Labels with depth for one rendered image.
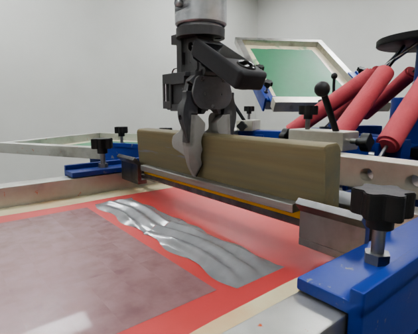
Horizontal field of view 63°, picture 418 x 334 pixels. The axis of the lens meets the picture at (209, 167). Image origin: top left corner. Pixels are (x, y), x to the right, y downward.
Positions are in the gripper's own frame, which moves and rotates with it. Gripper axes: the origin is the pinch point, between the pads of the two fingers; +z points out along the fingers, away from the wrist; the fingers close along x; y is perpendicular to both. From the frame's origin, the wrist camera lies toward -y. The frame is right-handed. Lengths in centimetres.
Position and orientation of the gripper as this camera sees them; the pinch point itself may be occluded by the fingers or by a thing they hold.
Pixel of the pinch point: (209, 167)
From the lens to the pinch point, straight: 51.4
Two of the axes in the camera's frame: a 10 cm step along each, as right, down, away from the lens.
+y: -6.3, -1.4, 7.6
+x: -7.8, 1.1, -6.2
